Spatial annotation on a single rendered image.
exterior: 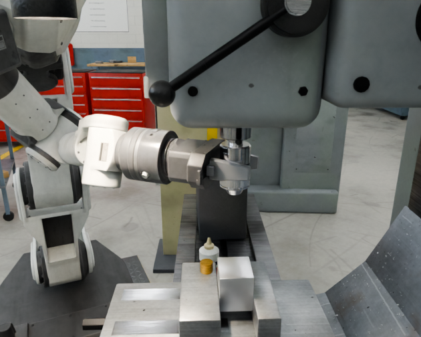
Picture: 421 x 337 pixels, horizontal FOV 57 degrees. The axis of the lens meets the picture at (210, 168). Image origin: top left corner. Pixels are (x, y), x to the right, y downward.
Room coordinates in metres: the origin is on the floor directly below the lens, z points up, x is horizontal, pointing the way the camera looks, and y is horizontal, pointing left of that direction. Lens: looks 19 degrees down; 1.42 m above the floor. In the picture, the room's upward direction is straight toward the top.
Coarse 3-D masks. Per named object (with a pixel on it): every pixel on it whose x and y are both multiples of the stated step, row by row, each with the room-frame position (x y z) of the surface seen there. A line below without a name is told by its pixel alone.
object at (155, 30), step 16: (144, 0) 0.54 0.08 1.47; (160, 0) 0.54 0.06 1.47; (144, 16) 0.54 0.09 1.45; (160, 16) 0.54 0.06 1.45; (144, 32) 0.54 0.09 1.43; (160, 32) 0.54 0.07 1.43; (144, 48) 0.54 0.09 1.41; (160, 48) 0.54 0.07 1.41; (160, 64) 0.54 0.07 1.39; (144, 80) 0.54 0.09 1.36; (144, 96) 0.54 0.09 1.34
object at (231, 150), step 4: (220, 144) 0.56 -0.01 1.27; (224, 144) 0.55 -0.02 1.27; (228, 144) 0.55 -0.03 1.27; (244, 144) 0.55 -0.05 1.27; (248, 144) 0.55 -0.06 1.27; (220, 148) 0.55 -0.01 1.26; (224, 148) 0.54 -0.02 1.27; (228, 148) 0.54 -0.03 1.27; (232, 148) 0.54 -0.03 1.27; (236, 148) 0.54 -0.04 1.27; (240, 148) 0.54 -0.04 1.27; (244, 148) 0.54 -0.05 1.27; (248, 148) 0.54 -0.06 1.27; (224, 152) 0.54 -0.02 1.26; (228, 152) 0.54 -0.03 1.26; (232, 152) 0.54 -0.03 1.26; (236, 152) 0.54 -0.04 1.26; (240, 152) 0.54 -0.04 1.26; (244, 152) 0.54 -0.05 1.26; (248, 152) 0.54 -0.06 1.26
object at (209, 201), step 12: (204, 192) 0.86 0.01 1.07; (216, 192) 0.87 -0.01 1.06; (204, 204) 0.86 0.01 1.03; (216, 204) 0.87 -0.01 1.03; (228, 204) 0.87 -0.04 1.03; (240, 204) 0.87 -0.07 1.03; (204, 216) 0.86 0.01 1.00; (216, 216) 0.87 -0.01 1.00; (228, 216) 0.87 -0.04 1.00; (240, 216) 0.87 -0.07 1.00; (204, 228) 0.86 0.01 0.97; (216, 228) 0.87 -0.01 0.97; (228, 228) 0.87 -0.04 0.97; (240, 228) 0.87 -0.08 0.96
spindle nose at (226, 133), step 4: (220, 128) 0.55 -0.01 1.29; (224, 128) 0.54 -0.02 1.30; (228, 128) 0.54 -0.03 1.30; (232, 128) 0.54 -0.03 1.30; (244, 128) 0.54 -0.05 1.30; (248, 128) 0.54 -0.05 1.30; (220, 132) 0.55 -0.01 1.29; (224, 132) 0.54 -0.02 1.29; (228, 132) 0.54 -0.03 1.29; (232, 132) 0.54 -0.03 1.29; (244, 132) 0.54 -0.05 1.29; (248, 132) 0.54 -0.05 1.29; (220, 136) 0.55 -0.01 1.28; (224, 136) 0.54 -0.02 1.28; (228, 136) 0.54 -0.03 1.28; (232, 136) 0.54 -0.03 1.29; (244, 136) 0.54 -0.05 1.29; (248, 136) 0.54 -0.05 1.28
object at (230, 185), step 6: (222, 156) 0.55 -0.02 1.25; (228, 156) 0.54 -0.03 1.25; (234, 156) 0.54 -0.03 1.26; (240, 156) 0.54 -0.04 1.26; (246, 156) 0.54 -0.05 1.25; (240, 162) 0.54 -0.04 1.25; (246, 162) 0.54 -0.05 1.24; (222, 186) 0.55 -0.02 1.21; (228, 186) 0.54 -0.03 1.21; (234, 186) 0.54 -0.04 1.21; (240, 186) 0.54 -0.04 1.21; (246, 186) 0.54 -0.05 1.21
